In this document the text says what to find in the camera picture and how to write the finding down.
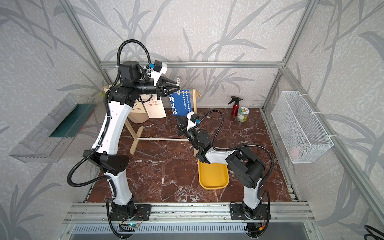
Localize blue calligraphy postcard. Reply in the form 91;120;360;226
169;90;192;117

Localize cream red-text postcard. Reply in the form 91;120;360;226
144;95;167;119

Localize wooden string rack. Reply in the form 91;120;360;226
102;86;202;157

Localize white clothespin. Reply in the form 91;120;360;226
176;78;181;95

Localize yellow calligraphy postcard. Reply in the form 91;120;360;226
131;100;147;114

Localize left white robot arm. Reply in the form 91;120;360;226
84;61;180;218

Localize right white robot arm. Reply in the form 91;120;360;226
176;113;275;221

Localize yellow plastic tray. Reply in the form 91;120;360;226
198;162;230;190

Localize red spray bottle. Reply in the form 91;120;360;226
228;96;243;118

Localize green-lidded tin can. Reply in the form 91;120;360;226
237;107;250;122

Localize potted flower plant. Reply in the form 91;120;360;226
98;90;110;100

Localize green mat in shelf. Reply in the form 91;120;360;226
50;104;97;138

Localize circuit board with LED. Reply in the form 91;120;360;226
119;222;142;232

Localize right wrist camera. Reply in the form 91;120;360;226
187;112;200;131

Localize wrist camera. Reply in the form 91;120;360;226
149;60;168;86
187;112;200;131

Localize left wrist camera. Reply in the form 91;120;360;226
149;60;168;86

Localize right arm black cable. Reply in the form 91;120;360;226
197;109;275;190

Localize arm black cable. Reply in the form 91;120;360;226
197;109;275;190
66;38;152;188

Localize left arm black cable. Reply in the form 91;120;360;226
66;38;152;188

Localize white wire basket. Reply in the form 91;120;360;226
272;91;334;164

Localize clear plastic wall shelf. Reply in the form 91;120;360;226
9;94;97;163

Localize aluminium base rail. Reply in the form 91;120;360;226
63;202;315;224

